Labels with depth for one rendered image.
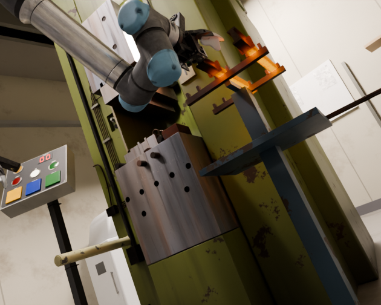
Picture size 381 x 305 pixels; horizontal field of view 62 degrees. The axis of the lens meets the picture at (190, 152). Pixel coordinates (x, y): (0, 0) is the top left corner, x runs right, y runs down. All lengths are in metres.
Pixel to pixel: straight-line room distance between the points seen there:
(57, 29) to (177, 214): 0.82
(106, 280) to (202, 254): 2.85
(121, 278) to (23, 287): 1.14
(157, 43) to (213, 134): 0.81
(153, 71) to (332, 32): 4.34
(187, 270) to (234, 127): 0.63
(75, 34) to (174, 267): 0.94
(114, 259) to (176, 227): 2.59
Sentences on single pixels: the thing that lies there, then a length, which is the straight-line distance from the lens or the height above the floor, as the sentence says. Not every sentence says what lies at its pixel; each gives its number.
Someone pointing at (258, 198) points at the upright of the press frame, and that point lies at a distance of 1.39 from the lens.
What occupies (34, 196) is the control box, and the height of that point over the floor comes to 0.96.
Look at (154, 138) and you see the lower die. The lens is 1.46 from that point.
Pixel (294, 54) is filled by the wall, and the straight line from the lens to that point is 5.09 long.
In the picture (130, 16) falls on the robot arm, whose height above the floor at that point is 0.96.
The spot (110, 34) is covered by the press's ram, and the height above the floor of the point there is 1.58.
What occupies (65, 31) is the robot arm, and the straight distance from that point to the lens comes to 0.85.
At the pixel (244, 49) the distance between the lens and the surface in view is 0.98.
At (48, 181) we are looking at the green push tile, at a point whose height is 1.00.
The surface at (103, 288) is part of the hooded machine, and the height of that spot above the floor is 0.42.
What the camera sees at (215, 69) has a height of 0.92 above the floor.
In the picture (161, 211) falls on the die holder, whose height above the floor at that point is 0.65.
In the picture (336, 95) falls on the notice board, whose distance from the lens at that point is 4.75.
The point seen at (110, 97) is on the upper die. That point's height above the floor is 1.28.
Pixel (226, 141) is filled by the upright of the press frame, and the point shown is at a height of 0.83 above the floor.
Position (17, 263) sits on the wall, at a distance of 4.38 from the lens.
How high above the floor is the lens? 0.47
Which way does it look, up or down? 15 degrees up
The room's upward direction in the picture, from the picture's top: 23 degrees counter-clockwise
